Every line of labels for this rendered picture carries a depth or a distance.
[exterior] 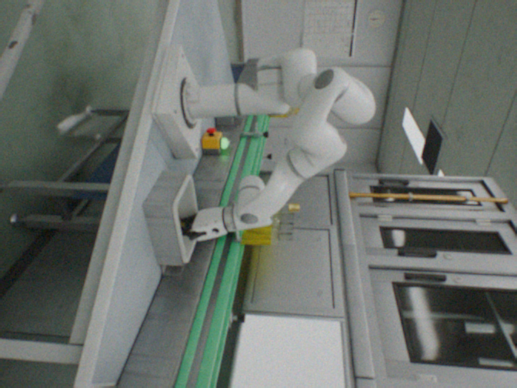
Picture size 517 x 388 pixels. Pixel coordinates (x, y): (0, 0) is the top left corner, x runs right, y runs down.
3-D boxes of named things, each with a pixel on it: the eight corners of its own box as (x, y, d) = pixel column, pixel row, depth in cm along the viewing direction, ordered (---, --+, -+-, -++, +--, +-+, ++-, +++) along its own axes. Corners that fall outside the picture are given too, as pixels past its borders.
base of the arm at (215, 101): (176, 101, 107) (230, 97, 104) (181, 66, 112) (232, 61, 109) (193, 132, 121) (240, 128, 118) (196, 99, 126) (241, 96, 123)
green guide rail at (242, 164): (217, 215, 128) (240, 215, 127) (216, 212, 127) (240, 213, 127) (265, 63, 270) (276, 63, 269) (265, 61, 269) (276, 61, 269)
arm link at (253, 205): (288, 143, 96) (232, 183, 107) (288, 178, 87) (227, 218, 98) (309, 162, 100) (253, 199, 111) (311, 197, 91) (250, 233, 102)
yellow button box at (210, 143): (201, 154, 157) (219, 154, 157) (200, 138, 153) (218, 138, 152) (205, 145, 163) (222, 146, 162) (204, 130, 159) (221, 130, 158)
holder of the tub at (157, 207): (160, 277, 115) (185, 279, 114) (141, 205, 99) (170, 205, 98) (176, 239, 129) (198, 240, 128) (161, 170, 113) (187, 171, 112)
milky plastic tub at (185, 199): (158, 265, 111) (187, 267, 110) (142, 204, 99) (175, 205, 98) (175, 227, 126) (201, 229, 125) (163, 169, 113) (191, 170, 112)
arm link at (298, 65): (311, 105, 97) (308, 39, 94) (252, 112, 115) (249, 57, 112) (335, 105, 103) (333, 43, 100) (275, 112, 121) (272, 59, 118)
